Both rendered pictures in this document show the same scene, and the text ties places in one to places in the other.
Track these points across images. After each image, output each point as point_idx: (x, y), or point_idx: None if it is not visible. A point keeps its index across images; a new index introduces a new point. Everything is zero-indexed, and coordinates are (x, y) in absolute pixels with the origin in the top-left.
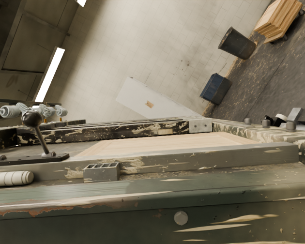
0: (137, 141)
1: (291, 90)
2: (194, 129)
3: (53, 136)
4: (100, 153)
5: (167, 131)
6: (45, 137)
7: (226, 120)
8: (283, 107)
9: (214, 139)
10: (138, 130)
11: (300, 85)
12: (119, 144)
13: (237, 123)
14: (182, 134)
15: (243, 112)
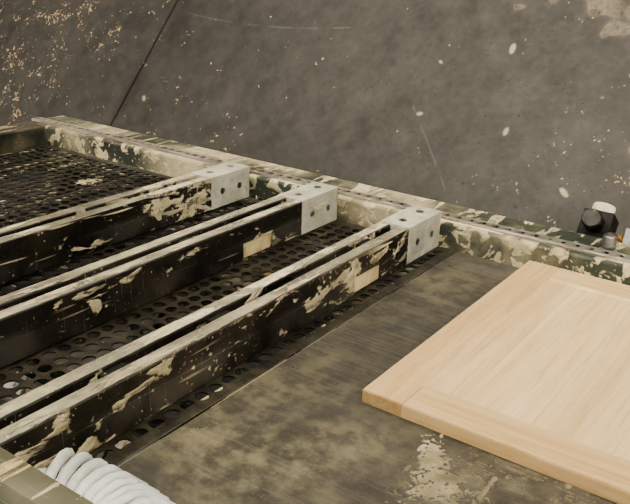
0: (495, 363)
1: (306, 21)
2: (414, 252)
3: (67, 435)
4: (629, 455)
5: (370, 276)
6: (28, 461)
7: (435, 202)
8: (293, 73)
9: (627, 310)
10: (317, 298)
11: (335, 14)
12: (506, 395)
13: (531, 228)
14: (491, 295)
15: (110, 61)
